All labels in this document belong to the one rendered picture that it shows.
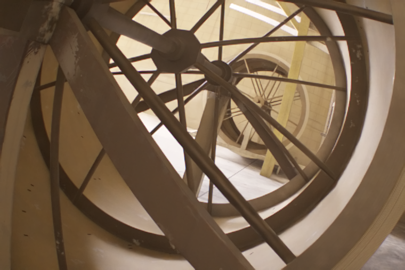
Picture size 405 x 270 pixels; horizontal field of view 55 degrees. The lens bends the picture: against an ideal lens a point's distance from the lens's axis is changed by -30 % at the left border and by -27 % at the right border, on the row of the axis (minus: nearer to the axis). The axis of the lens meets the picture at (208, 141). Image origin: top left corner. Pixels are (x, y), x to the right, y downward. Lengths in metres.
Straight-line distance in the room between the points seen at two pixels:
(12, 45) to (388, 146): 0.73
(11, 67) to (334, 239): 0.68
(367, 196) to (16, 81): 0.68
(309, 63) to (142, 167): 10.50
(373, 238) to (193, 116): 10.55
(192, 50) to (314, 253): 1.18
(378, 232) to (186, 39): 1.26
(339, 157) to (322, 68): 9.38
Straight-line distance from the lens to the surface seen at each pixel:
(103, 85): 0.74
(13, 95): 0.78
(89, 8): 0.93
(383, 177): 0.85
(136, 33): 1.36
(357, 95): 1.84
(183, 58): 1.86
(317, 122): 11.07
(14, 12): 0.66
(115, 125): 0.73
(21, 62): 0.77
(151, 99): 0.87
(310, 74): 11.13
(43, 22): 0.80
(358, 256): 0.88
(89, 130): 2.85
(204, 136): 3.07
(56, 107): 0.96
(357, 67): 1.85
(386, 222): 0.87
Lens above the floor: 0.79
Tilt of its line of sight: 5 degrees down
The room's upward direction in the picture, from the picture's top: 18 degrees clockwise
